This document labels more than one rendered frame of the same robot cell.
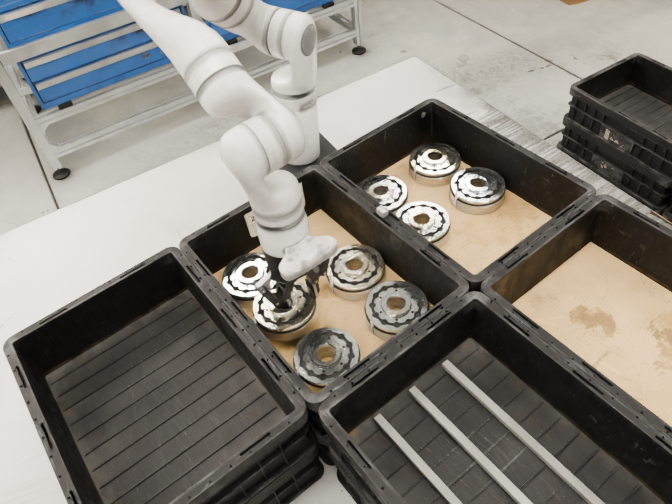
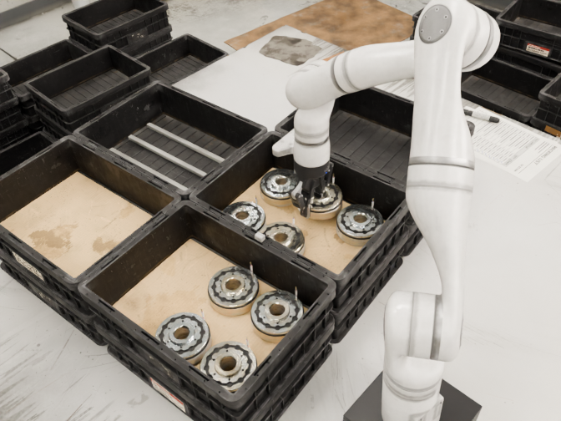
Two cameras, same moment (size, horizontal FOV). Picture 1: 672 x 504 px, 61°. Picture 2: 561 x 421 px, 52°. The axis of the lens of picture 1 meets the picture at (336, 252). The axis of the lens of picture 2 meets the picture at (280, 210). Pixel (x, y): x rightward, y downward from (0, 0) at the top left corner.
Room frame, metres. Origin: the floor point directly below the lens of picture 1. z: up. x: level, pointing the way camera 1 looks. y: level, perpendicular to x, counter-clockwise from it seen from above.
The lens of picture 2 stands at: (1.44, -0.30, 1.78)
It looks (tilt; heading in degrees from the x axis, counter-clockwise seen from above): 45 degrees down; 161
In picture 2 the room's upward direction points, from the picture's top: 3 degrees counter-clockwise
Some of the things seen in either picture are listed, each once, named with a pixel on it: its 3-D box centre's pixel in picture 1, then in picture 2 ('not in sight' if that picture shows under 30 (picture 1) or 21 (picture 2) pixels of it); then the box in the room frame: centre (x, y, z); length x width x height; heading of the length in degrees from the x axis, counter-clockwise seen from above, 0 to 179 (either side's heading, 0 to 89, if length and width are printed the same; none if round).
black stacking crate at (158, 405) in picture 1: (158, 394); (371, 146); (0.44, 0.29, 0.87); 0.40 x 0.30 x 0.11; 31
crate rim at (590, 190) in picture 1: (449, 180); (206, 289); (0.75, -0.22, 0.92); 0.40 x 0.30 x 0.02; 31
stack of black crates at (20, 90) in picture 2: not in sight; (57, 98); (-1.06, -0.50, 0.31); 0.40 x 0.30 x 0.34; 115
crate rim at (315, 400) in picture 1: (315, 267); (300, 199); (0.60, 0.04, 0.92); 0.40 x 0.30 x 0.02; 31
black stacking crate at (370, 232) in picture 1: (319, 287); (301, 215); (0.60, 0.04, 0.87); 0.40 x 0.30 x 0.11; 31
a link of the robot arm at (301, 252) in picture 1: (289, 230); (304, 140); (0.56, 0.06, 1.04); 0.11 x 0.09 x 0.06; 31
